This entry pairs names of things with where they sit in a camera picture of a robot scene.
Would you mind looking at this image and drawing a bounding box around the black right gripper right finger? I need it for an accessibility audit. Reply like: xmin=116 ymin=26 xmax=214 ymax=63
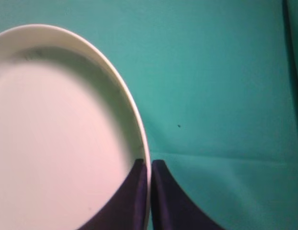
xmin=151 ymin=160 xmax=222 ymax=230

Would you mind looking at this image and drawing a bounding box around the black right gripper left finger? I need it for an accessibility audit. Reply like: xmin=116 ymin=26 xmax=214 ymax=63
xmin=80 ymin=159 xmax=147 ymax=230

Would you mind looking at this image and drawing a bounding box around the cream round plastic plate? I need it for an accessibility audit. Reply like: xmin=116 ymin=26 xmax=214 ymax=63
xmin=0 ymin=24 xmax=151 ymax=230

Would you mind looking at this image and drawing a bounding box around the green cloth backdrop and tablecloth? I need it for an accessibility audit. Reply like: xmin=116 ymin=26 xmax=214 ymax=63
xmin=0 ymin=0 xmax=298 ymax=230

